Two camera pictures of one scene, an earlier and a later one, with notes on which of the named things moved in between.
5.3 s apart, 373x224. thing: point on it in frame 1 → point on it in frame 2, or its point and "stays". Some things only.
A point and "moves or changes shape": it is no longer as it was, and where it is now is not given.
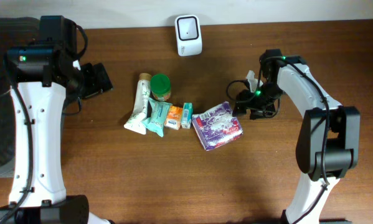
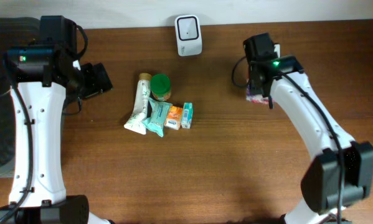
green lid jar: x=160 y=86 stays
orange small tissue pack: x=174 y=117 stays
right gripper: x=248 y=103 → x=255 y=92
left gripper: x=99 y=80 stays
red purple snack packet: x=217 y=126 moves or changes shape
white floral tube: x=137 y=121 stays
